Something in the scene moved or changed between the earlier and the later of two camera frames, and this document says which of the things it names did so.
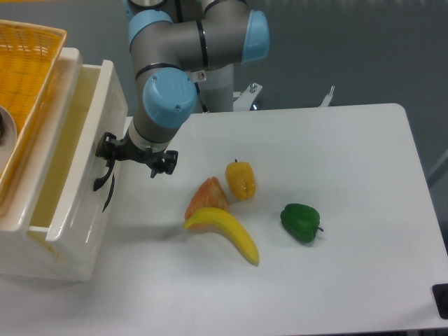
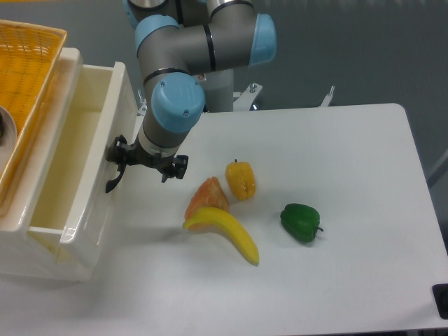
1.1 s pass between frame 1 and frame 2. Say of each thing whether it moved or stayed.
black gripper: moved
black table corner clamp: stayed
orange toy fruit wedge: stayed
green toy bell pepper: stayed
